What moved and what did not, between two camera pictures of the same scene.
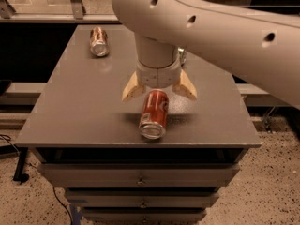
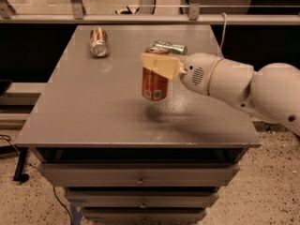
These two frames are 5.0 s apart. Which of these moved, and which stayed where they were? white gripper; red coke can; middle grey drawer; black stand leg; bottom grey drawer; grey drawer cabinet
Moved: red coke can; white gripper
Stayed: grey drawer cabinet; bottom grey drawer; middle grey drawer; black stand leg
